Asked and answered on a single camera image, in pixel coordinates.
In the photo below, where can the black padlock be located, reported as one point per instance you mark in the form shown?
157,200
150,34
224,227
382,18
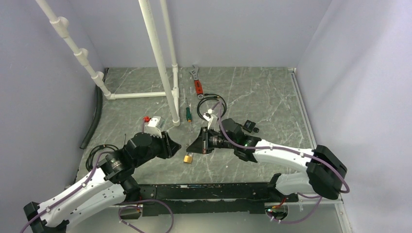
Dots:
249,126

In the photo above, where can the small brass padlock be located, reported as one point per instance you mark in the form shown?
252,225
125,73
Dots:
188,158

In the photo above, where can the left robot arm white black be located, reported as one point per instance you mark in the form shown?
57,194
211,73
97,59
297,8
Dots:
109,182

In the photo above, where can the black foam tube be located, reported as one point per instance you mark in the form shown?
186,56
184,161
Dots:
96,119

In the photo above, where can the green handle screwdriver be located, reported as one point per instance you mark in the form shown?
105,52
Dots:
188,111

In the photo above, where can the white pvc pipe frame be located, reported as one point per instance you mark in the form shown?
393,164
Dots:
60,25

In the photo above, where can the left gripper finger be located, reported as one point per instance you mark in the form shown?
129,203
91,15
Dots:
173,145
173,151

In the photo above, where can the red handle adjustable wrench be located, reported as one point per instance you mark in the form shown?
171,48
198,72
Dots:
197,83

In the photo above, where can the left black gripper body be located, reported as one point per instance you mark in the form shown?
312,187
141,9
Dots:
160,147

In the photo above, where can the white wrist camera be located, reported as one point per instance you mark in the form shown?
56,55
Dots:
211,119
153,125

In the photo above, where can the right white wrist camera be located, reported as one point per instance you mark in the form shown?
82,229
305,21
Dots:
211,119

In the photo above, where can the aluminium rail right edge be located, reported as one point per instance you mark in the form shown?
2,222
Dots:
339,206

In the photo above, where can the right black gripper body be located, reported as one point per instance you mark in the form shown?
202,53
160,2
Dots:
215,140

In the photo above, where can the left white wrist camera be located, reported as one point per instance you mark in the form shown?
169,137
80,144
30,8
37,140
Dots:
153,125

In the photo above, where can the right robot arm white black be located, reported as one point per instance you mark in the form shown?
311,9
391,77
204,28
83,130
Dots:
318,170

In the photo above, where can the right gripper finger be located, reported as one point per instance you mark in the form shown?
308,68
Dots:
198,141
195,149

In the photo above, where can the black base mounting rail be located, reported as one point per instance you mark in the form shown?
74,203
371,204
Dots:
202,198

